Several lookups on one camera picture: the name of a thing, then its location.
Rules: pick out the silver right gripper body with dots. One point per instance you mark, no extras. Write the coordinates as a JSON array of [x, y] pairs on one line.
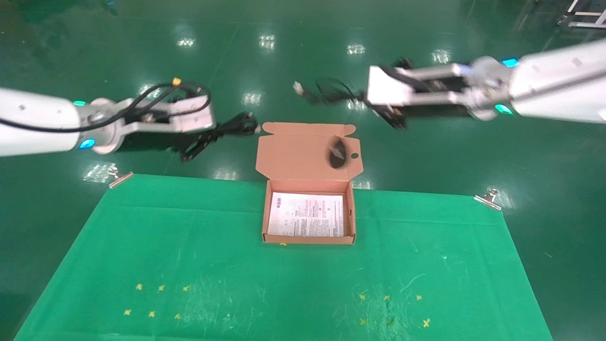
[[407, 90]]

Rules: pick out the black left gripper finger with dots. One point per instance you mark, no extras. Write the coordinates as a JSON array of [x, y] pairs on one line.
[[191, 150], [213, 133]]

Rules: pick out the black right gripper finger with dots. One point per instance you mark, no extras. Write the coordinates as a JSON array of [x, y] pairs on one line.
[[404, 62], [393, 116]]

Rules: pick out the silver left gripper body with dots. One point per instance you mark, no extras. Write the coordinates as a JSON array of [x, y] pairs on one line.
[[184, 118]]

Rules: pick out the brown cardboard box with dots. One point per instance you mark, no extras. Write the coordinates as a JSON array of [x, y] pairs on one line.
[[303, 154]]

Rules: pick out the metal binder clip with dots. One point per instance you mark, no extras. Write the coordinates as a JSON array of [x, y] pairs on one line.
[[120, 176], [490, 199]]

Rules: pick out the white printed instruction sheet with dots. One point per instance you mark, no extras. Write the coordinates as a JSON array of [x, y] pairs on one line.
[[307, 215]]

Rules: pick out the green table cloth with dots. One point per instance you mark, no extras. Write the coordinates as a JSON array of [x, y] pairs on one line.
[[293, 274]]

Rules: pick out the white metal frame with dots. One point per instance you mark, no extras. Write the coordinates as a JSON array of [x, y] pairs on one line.
[[584, 16]]

